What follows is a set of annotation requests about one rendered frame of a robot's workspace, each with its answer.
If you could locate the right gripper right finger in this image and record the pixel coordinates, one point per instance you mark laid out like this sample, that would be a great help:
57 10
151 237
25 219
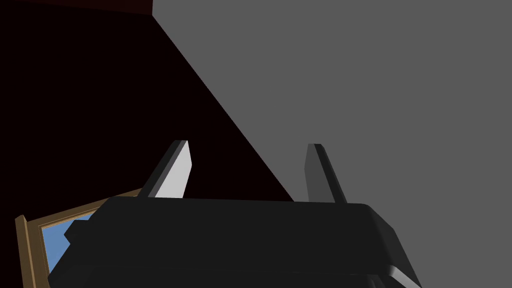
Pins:
322 176

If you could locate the wooden framed window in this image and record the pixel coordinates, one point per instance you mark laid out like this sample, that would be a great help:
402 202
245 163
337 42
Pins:
52 236

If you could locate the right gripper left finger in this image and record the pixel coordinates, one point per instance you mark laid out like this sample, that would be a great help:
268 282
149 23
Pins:
172 172

